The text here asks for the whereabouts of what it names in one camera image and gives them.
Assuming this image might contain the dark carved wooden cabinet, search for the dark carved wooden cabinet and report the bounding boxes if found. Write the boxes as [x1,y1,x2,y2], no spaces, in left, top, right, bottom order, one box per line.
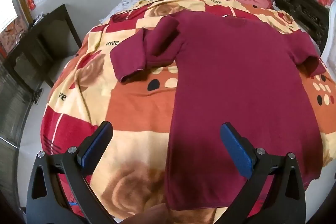
[265,0,331,48]

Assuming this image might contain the dark wooden desk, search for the dark wooden desk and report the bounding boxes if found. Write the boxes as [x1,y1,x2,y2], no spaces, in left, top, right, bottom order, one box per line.
[0,4,83,90]

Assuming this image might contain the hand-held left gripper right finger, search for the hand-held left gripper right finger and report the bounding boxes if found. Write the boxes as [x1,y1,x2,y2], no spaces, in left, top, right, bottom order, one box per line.
[214,122,306,224]

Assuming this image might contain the white upholstered chair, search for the white upholstered chair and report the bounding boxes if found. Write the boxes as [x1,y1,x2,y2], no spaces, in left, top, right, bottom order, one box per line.
[319,0,336,75]

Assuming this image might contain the window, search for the window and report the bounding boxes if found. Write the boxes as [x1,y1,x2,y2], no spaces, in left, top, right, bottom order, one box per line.
[0,0,19,33]

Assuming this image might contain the printed fleece blanket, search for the printed fleece blanket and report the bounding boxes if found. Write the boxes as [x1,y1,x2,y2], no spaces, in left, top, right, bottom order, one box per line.
[41,0,336,224]

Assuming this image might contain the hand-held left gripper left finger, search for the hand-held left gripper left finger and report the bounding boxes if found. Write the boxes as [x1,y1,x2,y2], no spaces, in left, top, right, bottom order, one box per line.
[26,121,116,224]

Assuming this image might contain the maroon sweater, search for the maroon sweater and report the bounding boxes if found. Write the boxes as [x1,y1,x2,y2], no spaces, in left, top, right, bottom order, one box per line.
[110,9,324,210]

